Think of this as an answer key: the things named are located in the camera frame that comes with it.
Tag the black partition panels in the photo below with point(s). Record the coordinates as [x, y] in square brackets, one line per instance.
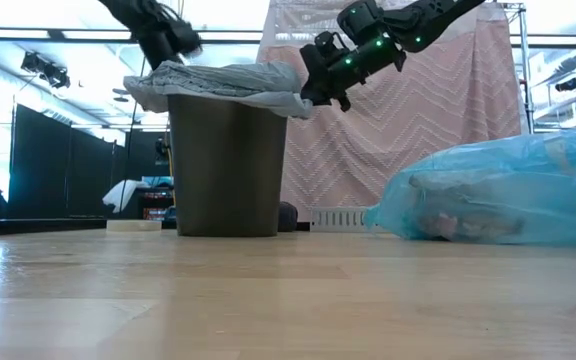
[68, 160]

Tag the metal stand pole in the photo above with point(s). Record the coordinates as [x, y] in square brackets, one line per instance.
[527, 75]

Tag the white cloth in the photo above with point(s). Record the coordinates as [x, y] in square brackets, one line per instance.
[123, 195]

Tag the masking tape roll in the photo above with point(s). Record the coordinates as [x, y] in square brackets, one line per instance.
[133, 225]

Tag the black aluminium frame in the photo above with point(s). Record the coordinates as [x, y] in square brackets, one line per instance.
[38, 226]

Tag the dark grey rounded object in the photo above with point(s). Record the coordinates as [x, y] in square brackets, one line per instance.
[288, 217]

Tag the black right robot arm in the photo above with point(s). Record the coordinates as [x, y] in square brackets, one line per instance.
[418, 20]

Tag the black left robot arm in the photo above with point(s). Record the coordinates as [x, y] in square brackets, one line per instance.
[138, 20]

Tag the blue plastic trash bag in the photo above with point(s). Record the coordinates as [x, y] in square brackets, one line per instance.
[493, 200]

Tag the grey plastic trash bag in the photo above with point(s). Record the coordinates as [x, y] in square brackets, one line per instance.
[218, 82]

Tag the black ceiling spotlight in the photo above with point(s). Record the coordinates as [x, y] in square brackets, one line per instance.
[45, 70]

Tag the dark grey trash bin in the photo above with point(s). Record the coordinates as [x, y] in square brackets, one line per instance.
[228, 170]

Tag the pink chevron blanket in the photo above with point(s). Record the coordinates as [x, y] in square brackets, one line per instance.
[418, 150]

